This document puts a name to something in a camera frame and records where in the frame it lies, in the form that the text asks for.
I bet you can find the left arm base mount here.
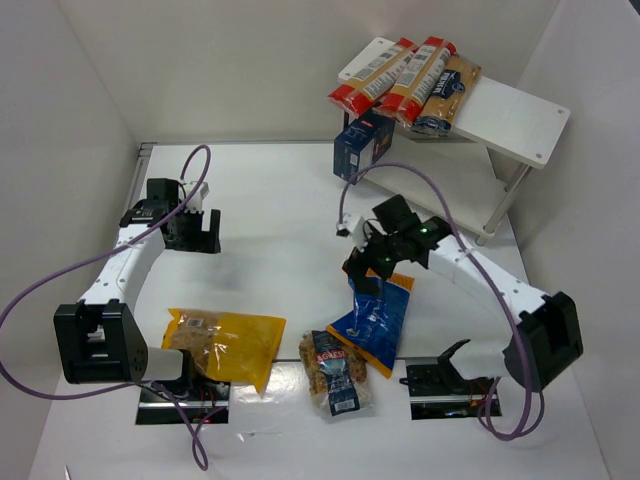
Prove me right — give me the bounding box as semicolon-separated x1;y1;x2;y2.
135;381;230;426

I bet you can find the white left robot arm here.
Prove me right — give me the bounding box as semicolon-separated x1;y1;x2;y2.
54;178;221;389

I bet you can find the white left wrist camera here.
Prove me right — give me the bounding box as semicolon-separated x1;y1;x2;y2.
181;181;209;213

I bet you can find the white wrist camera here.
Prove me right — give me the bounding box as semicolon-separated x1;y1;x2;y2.
181;181;209;213
336;214;368;251

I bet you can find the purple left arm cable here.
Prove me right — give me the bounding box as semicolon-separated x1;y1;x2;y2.
0;144;212;472

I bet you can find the red spaghetti pack left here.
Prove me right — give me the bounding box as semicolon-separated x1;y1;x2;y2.
327;38;418;117

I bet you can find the dark blue spaghetti pack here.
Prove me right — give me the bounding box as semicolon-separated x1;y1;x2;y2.
411;54;481;137

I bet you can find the white two-tier shelf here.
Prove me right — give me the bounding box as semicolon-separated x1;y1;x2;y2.
337;37;572;247

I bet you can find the red spaghetti pack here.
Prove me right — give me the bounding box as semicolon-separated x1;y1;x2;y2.
374;36;457;128
327;38;418;117

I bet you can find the yellow pasta bag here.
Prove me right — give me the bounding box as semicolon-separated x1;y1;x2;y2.
162;308;286;394

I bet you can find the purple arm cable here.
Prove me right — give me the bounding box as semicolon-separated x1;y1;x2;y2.
0;144;212;472
338;162;546;442

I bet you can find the blue orange pasta bag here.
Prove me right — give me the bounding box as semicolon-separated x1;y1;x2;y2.
326;270;414;379

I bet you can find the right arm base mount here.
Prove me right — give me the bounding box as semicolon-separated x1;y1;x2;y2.
399;362;493;421

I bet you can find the clear fusilli pasta bag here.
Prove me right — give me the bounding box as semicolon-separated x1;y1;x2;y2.
299;330;372;419

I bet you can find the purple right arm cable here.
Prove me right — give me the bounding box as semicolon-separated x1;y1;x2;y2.
338;162;546;442

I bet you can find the red spaghetti pack middle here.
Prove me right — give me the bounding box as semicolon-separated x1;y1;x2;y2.
374;36;457;128

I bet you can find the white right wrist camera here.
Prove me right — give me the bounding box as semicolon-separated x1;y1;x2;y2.
336;214;368;251

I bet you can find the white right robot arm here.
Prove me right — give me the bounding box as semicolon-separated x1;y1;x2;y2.
337;214;584;393

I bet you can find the dark blue pasta box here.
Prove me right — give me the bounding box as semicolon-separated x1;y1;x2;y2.
333;112;395;180

